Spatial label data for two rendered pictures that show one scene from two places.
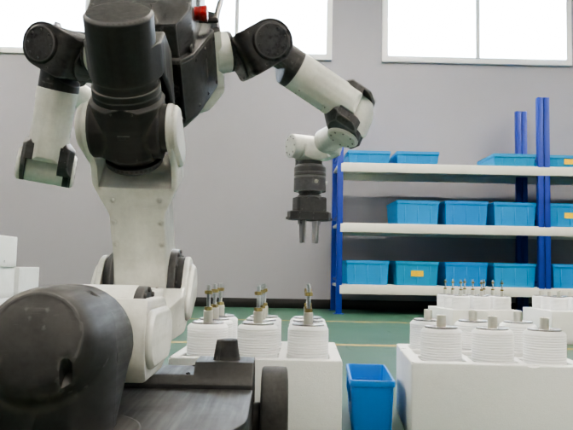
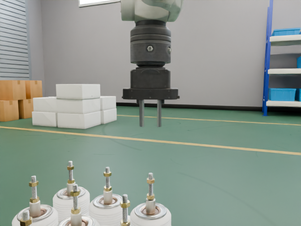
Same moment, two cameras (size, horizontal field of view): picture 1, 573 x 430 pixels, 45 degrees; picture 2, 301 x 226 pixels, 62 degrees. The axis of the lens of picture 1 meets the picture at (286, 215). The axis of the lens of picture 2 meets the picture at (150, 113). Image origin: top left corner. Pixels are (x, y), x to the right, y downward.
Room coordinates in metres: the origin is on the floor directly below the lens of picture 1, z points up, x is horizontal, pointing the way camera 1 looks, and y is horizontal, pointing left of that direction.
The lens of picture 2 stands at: (1.37, -0.27, 0.55)
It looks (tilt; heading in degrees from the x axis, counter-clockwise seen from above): 7 degrees down; 23
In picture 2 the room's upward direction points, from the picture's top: straight up
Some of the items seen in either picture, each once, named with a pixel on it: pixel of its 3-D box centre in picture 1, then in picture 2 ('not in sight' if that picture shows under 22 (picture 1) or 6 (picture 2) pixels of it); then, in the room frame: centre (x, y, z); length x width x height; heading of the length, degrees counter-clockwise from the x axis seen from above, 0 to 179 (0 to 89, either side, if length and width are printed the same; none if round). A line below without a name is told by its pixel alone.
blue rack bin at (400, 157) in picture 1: (412, 161); not in sight; (6.29, -1.14, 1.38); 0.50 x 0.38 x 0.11; 0
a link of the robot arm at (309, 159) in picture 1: (305, 157); (146, 18); (1.89, -0.05, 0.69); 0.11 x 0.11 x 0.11; 27
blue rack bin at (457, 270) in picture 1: (458, 274); not in sight; (6.32, -1.57, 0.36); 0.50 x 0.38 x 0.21; 2
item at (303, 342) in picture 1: (307, 364); not in sight; (1.64, -0.06, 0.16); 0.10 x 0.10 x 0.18
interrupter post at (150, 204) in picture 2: not in sight; (150, 205); (1.88, -0.06, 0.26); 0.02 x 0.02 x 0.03
